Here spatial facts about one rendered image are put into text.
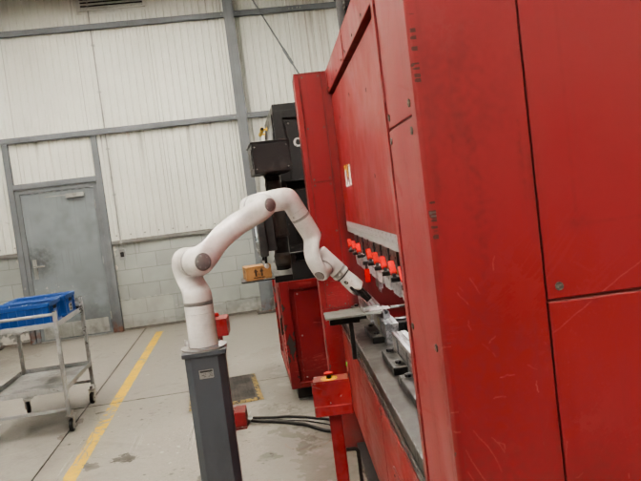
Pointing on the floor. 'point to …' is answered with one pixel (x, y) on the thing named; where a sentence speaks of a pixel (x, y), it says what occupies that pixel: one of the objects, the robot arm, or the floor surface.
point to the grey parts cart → (17, 386)
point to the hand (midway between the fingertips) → (366, 296)
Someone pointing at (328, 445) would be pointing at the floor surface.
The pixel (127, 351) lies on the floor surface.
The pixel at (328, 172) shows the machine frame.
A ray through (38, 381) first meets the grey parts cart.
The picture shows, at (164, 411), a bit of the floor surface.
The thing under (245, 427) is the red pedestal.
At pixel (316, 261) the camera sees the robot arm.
